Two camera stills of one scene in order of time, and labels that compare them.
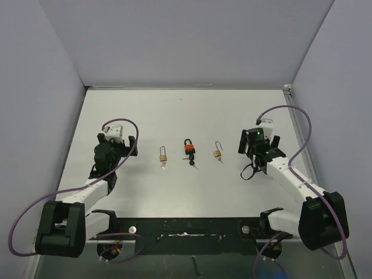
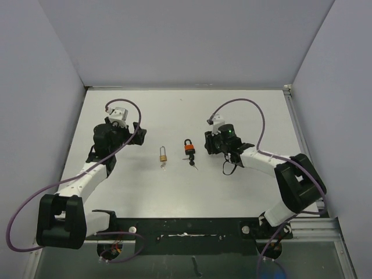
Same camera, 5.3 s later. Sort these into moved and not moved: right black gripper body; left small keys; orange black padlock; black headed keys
Moved: right black gripper body
Not moved: orange black padlock; left small keys; black headed keys
